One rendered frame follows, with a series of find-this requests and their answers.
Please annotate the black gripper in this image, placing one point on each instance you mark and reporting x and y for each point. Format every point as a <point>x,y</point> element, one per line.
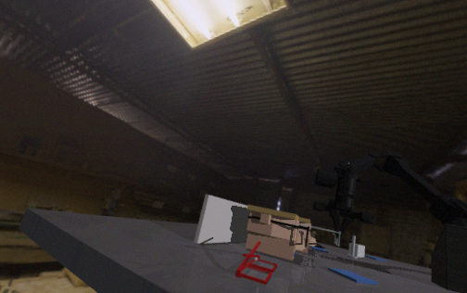
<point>344,201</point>

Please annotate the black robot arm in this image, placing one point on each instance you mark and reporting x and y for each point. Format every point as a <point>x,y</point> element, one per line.
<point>446,209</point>

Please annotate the white block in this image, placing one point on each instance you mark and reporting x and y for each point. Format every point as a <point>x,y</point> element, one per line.
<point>359,250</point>

